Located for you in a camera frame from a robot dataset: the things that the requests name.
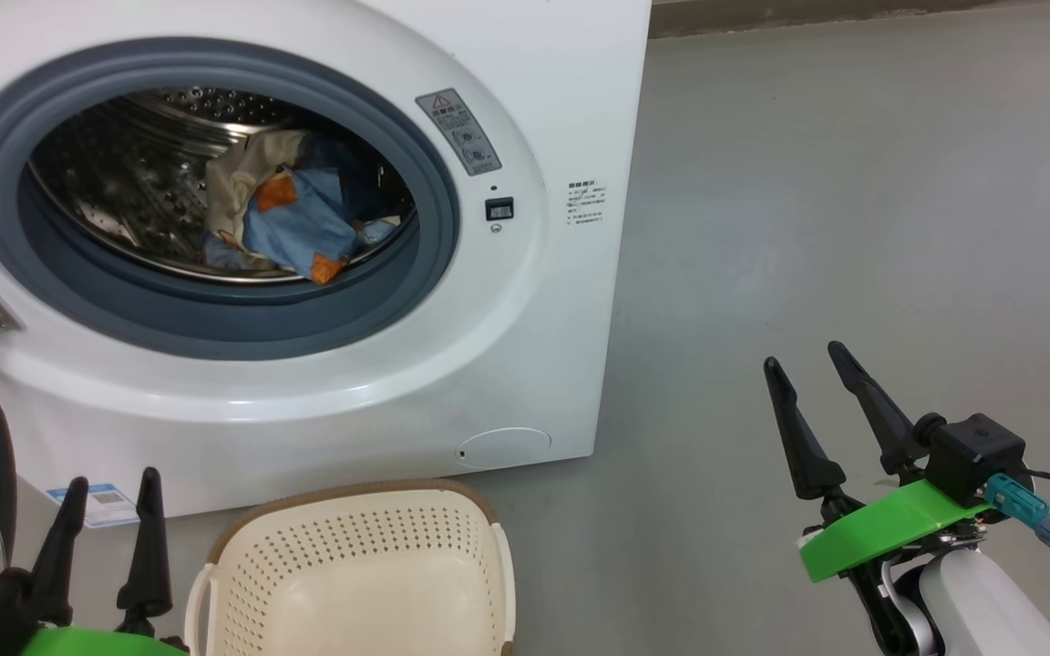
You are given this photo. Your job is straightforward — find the blue denim garment orange patches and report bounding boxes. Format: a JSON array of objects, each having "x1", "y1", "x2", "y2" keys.
[{"x1": 201, "y1": 137, "x2": 417, "y2": 285}]

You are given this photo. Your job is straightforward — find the perforated steel drum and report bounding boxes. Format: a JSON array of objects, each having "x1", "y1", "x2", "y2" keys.
[{"x1": 26, "y1": 87, "x2": 418, "y2": 283}]

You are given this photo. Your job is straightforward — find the grey warning sticker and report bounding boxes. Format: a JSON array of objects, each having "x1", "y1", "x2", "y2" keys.
[{"x1": 415, "y1": 87, "x2": 503, "y2": 177}]

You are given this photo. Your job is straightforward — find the blue white energy label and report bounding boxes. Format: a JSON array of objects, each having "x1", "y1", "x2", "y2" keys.
[{"x1": 46, "y1": 481, "x2": 140, "y2": 529}]

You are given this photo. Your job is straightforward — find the cream perforated laundry basket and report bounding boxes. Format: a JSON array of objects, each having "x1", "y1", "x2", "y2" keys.
[{"x1": 183, "y1": 478, "x2": 517, "y2": 656}]

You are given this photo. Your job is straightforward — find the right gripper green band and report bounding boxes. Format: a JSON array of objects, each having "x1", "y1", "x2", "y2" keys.
[{"x1": 764, "y1": 341, "x2": 991, "y2": 593}]

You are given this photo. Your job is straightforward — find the round white filter cap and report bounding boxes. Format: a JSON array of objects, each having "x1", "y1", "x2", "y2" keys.
[{"x1": 457, "y1": 426, "x2": 552, "y2": 471}]

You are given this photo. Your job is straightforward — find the teal right camera connector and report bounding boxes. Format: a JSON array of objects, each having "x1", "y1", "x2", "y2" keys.
[{"x1": 983, "y1": 472, "x2": 1050, "y2": 548}]

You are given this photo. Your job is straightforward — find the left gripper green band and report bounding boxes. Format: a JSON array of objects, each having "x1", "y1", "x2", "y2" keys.
[{"x1": 0, "y1": 466, "x2": 190, "y2": 656}]

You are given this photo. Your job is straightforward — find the grey rubber door gasket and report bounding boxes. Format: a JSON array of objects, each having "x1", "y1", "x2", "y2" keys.
[{"x1": 0, "y1": 36, "x2": 462, "y2": 361}]

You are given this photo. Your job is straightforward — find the white front-load washing machine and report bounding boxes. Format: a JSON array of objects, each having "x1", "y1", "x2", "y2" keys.
[{"x1": 0, "y1": 0, "x2": 654, "y2": 520}]

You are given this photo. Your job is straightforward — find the cream white garment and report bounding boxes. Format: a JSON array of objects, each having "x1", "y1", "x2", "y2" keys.
[{"x1": 204, "y1": 129, "x2": 312, "y2": 251}]

